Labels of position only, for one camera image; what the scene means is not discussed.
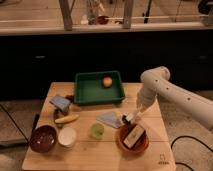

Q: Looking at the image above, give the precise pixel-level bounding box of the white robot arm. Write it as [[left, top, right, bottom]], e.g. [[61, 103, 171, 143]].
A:
[[137, 66, 213, 133]]

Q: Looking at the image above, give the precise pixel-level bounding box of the green plastic cup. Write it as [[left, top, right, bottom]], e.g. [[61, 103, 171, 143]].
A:
[[89, 123, 104, 140]]

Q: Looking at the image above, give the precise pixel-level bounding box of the blue triangular cloth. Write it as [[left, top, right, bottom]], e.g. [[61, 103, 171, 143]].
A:
[[96, 111, 122, 128]]

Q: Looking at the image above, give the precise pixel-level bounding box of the orange round fruit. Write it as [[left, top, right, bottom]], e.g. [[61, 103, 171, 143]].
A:
[[102, 76, 113, 88]]

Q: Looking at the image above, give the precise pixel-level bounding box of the green plastic tray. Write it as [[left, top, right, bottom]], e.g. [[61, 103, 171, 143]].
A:
[[74, 71, 125, 105]]

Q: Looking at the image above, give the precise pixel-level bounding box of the blue box object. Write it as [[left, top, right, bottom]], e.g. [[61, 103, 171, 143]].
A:
[[50, 94, 71, 114]]

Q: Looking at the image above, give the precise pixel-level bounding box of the white small bowl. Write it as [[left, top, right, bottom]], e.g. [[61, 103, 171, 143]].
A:
[[58, 127, 77, 147]]

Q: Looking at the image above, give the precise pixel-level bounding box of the small green vegetable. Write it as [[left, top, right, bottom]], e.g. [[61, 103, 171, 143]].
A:
[[56, 123, 64, 129]]

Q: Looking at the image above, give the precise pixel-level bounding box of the dark red bowl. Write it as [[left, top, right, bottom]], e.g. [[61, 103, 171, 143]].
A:
[[29, 125, 57, 153]]

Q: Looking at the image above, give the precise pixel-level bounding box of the black floor cable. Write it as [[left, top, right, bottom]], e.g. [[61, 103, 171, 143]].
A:
[[170, 134, 213, 171]]

